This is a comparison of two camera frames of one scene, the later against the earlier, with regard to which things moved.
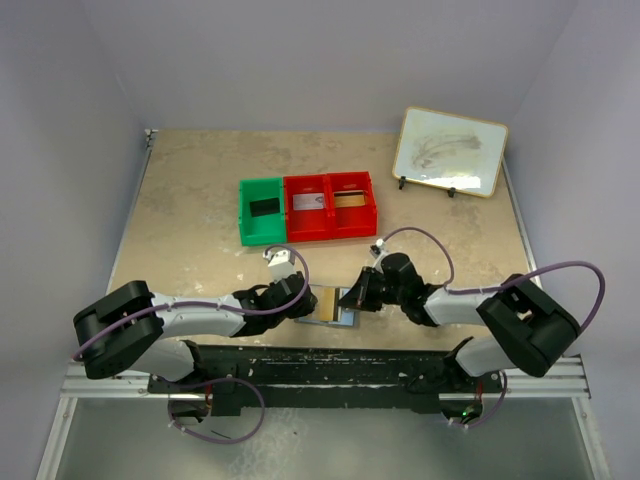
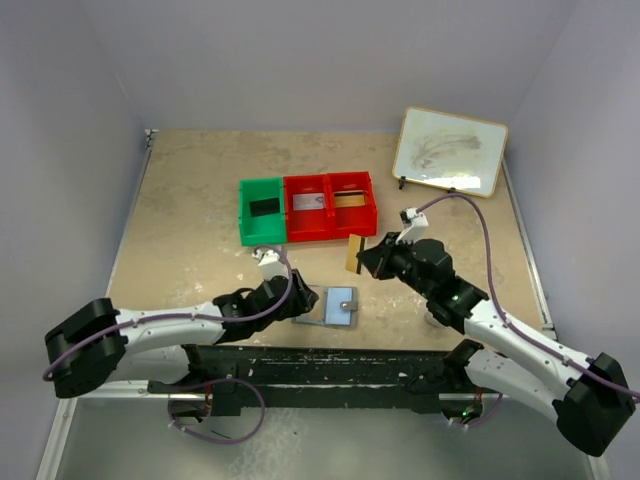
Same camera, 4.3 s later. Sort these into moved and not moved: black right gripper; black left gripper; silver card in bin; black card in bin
Moved: black right gripper
Not moved: black left gripper; silver card in bin; black card in bin
